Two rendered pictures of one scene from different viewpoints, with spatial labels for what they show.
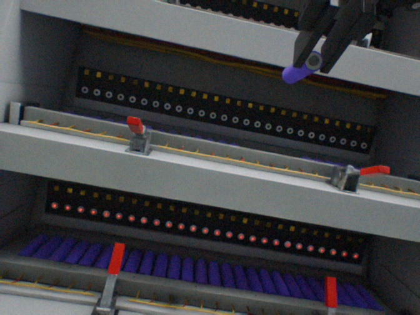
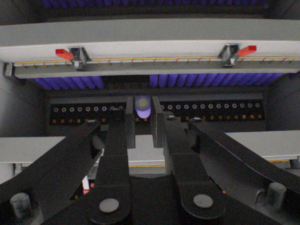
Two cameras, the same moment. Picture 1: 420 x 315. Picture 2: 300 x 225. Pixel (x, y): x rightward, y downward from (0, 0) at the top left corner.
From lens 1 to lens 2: 17 cm
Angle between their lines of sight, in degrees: 7
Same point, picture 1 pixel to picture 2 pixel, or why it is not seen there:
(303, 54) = (156, 99)
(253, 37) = not seen: hidden behind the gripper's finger
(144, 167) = (227, 34)
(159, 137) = (214, 65)
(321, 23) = (159, 108)
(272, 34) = (153, 156)
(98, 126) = (256, 65)
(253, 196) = (146, 28)
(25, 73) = not seen: outside the picture
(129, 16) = (256, 142)
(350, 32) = (131, 107)
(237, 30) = not seen: hidden behind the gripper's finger
